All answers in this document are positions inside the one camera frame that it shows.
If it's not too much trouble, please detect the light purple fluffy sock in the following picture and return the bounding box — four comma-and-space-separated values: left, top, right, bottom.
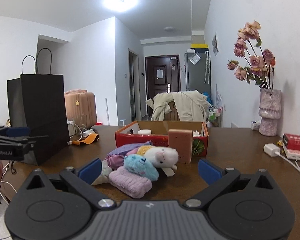
109, 166, 152, 199

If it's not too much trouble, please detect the purple knitted cloth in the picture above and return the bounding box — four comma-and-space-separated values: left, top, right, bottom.
107, 141, 153, 156

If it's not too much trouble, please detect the pink rectangular sponge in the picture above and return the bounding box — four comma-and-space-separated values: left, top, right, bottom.
168, 129, 193, 164

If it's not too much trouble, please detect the blue plush toy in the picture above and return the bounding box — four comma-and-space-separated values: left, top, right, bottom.
123, 154, 159, 181

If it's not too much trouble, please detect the white and yellow plush hamster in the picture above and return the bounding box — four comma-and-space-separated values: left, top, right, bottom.
136, 145, 179, 170

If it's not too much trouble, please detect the pink satin scrunchie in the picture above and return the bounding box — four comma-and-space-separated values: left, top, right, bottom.
105, 154, 125, 171

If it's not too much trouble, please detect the black paper shopping bag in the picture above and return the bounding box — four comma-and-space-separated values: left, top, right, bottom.
6, 47, 71, 166

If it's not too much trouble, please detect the white tissue in box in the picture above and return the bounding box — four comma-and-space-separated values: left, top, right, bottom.
192, 131, 202, 138

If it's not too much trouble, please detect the white power adapter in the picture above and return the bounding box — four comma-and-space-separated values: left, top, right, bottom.
263, 144, 281, 158

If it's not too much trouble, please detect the small shelf with bottles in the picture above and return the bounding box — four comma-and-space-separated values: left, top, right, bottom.
206, 106, 223, 128

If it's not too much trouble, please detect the small white bottle by vase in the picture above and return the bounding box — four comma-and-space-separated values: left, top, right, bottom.
251, 120, 261, 131

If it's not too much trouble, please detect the red cardboard box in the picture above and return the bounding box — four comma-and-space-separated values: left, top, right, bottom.
115, 121, 209, 157

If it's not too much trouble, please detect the pink hard-shell suitcase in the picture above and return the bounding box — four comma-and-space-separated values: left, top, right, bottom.
64, 89, 97, 128

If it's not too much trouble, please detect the wooden chair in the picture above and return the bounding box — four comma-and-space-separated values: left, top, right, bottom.
164, 101, 180, 121

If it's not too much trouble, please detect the beige jacket on chair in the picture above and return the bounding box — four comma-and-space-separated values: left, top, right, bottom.
146, 90, 211, 122

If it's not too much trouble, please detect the red cigarette box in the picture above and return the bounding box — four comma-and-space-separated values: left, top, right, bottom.
282, 133, 300, 151

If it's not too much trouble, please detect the pink textured ceramic vase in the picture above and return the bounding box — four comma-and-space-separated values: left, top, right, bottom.
258, 88, 281, 137

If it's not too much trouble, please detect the white and red flat box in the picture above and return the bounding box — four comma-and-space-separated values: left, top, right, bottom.
283, 145, 300, 161

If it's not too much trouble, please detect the dried pink flower bouquet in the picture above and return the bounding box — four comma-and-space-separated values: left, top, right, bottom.
226, 21, 276, 90

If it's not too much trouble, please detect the dark brown entrance door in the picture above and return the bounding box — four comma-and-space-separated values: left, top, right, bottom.
144, 54, 182, 118

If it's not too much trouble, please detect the grey refrigerator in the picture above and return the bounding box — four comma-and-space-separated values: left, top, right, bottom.
185, 48, 211, 95

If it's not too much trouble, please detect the yellow box on refrigerator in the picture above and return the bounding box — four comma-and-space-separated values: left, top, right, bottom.
191, 43, 209, 49

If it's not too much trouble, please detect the round ceiling light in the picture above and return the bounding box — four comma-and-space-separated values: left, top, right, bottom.
102, 0, 140, 13

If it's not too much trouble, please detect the orange fabric strap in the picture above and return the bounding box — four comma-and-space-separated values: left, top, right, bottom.
71, 132, 101, 146

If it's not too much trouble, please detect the white charger with cables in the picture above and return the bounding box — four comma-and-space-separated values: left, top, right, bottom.
67, 120, 94, 145

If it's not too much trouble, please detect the white adapter cable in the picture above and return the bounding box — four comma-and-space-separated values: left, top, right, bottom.
275, 151, 300, 181

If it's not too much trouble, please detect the wall picture frame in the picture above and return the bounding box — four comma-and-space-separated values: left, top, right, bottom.
212, 33, 219, 55

